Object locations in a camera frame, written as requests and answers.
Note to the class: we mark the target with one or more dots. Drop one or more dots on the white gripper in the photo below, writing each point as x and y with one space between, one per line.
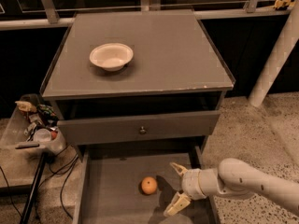
191 184

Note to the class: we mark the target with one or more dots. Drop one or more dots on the orange fruit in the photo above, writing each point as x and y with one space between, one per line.
149 185

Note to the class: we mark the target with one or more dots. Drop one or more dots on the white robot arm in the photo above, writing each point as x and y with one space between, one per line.
233 177

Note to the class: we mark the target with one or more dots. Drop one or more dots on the round metal drawer knob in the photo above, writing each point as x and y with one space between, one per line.
142 130

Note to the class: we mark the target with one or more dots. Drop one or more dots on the grey top drawer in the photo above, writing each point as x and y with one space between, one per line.
123 129

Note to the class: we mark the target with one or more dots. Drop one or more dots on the grey open middle drawer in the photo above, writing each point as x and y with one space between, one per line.
111 188

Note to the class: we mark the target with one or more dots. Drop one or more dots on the grey drawer cabinet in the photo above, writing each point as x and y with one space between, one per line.
176 68

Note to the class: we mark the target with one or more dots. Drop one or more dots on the white paper bowl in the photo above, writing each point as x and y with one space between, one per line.
112 56

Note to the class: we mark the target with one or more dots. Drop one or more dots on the crumpled snack bag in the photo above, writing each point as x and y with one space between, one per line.
47 113

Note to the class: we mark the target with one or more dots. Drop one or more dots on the black stand leg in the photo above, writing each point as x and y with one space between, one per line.
26 213

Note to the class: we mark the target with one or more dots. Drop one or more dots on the clear plastic bin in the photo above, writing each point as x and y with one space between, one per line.
28 133

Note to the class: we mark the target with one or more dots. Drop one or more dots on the yellow clamp on railing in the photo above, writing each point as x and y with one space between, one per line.
282 4

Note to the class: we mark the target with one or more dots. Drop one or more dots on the metal railing frame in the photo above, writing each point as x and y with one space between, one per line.
35 14

